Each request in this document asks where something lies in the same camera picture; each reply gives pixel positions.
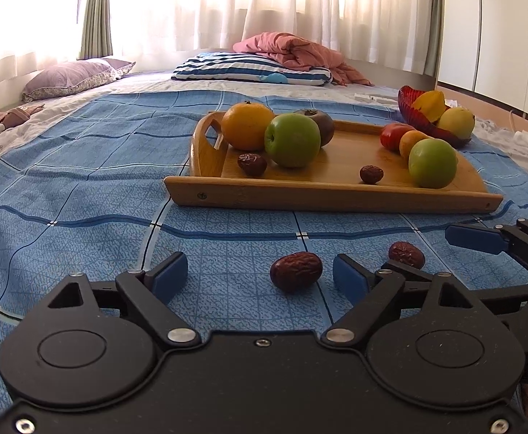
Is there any white sheer curtain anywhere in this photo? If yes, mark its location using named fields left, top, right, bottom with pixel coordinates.
left=0, top=0, right=433, bottom=89

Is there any wooden tray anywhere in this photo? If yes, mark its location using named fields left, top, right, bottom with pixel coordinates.
left=164, top=111, right=504, bottom=214

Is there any grey green curtain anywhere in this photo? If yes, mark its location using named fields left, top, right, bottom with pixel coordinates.
left=423, top=0, right=444, bottom=77
left=78, top=0, right=113, bottom=60

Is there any white power strip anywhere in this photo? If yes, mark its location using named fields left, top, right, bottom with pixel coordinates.
left=354, top=92, right=401, bottom=106

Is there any pink garment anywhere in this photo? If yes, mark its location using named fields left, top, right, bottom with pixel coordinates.
left=0, top=102, right=46, bottom=132

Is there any white wardrobe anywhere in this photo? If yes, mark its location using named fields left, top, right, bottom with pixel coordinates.
left=436, top=0, right=528, bottom=116

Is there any red glass bowl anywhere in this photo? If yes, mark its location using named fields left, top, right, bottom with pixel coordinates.
left=398, top=85, right=473, bottom=149

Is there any large orange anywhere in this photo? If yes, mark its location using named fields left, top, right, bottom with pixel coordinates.
left=221, top=101, right=276, bottom=152

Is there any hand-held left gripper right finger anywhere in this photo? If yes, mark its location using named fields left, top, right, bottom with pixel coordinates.
left=320, top=254, right=505, bottom=351

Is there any blue checkered blanket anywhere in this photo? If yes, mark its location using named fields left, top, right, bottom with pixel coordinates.
left=0, top=89, right=528, bottom=417

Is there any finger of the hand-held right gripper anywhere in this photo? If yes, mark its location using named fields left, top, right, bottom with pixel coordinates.
left=381, top=259, right=528, bottom=316
left=445, top=218, right=528, bottom=277

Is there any yellow pear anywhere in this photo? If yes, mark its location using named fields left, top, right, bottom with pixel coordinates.
left=436, top=106, right=476, bottom=140

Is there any red date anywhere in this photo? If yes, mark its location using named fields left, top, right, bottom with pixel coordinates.
left=237, top=153, right=268, bottom=177
left=388, top=241, right=426, bottom=270
left=359, top=165, right=385, bottom=186
left=270, top=251, right=324, bottom=293

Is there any blue white striped pillow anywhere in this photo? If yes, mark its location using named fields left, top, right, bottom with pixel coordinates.
left=172, top=51, right=334, bottom=87

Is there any red apple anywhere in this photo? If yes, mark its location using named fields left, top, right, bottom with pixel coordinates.
left=380, top=122, right=417, bottom=153

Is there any green apple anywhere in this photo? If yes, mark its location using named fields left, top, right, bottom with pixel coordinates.
left=264, top=113, right=322, bottom=168
left=407, top=138, right=459, bottom=190

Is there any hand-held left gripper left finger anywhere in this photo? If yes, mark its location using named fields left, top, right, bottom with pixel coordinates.
left=42, top=252, right=202, bottom=351

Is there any pink crumpled blanket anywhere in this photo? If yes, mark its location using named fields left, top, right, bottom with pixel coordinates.
left=232, top=32, right=374, bottom=88

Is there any purple floral pillow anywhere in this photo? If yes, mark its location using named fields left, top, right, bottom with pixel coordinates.
left=21, top=56, right=137, bottom=103

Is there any yellow orange star fruit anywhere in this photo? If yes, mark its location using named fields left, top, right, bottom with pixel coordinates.
left=411, top=90, right=447, bottom=123

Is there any dark purple fruit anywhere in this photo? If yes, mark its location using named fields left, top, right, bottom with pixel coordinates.
left=293, top=108, right=336, bottom=148

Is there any small orange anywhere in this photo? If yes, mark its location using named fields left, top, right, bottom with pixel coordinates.
left=398, top=130, right=432, bottom=162

